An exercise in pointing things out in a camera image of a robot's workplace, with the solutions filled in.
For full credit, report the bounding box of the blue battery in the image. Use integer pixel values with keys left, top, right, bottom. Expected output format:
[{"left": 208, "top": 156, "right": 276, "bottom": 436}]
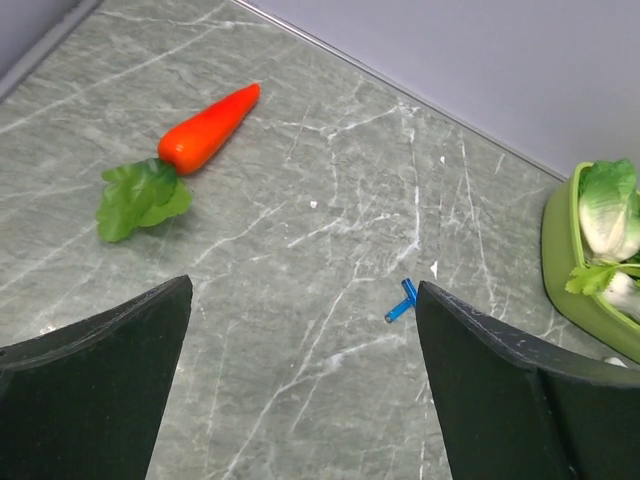
[
  {"left": 401, "top": 278, "right": 417, "bottom": 306},
  {"left": 384, "top": 298, "right": 414, "bottom": 324}
]

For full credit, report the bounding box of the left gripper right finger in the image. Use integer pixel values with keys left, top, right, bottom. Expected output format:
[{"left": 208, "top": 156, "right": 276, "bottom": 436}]
[{"left": 416, "top": 281, "right": 639, "bottom": 480}]

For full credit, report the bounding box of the toy napa cabbage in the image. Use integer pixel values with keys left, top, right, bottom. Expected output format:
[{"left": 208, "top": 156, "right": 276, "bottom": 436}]
[{"left": 578, "top": 159, "right": 639, "bottom": 262}]

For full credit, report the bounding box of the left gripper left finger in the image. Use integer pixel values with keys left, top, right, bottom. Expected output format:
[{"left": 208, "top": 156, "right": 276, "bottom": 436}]
[{"left": 1, "top": 275, "right": 193, "bottom": 479}]

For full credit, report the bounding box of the green toy bok choy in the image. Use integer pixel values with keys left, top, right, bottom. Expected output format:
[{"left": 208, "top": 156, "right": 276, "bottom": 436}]
[{"left": 565, "top": 263, "right": 639, "bottom": 321}]

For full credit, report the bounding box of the orange toy carrot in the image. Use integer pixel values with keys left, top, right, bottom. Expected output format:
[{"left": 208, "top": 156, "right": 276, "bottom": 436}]
[{"left": 95, "top": 83, "right": 261, "bottom": 243}]

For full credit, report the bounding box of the green plastic basket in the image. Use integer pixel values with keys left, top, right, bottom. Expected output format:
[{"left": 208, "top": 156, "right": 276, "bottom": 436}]
[{"left": 541, "top": 162, "right": 639, "bottom": 362}]

